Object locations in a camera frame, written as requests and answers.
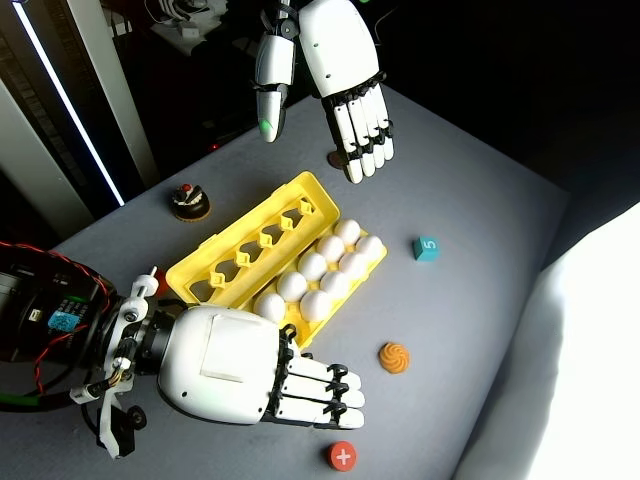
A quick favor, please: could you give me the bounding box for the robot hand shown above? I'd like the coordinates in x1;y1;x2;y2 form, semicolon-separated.
254;0;396;185
156;304;367;432

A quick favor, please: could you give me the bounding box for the yellow plastic egg carton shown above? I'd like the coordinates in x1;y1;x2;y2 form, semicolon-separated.
164;170;389;351

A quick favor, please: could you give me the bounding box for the red cylinder with white cross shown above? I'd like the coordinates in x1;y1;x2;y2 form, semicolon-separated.
327;440;359;472

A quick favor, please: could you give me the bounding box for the chocolate toy cake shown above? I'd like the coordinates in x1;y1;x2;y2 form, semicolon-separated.
169;183;212;223

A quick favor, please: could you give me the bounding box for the grey table cloth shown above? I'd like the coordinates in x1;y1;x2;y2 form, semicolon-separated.
0;82;571;480

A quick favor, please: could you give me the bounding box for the orange swirl toy cookie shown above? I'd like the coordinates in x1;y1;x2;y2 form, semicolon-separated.
378;341;411;375

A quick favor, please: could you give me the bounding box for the teal cube with number five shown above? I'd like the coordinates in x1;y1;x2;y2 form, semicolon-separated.
412;235;442;262

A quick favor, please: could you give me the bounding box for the white slanted panel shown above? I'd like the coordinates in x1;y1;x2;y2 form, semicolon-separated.
0;79;96;236

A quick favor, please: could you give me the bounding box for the white LED light bar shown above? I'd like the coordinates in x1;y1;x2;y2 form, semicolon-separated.
12;0;126;207

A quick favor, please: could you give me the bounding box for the white backdrop sheet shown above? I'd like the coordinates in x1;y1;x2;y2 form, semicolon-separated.
452;199;640;480

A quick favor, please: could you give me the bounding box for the white upright post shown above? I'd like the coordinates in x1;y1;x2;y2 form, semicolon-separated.
64;0;161;189

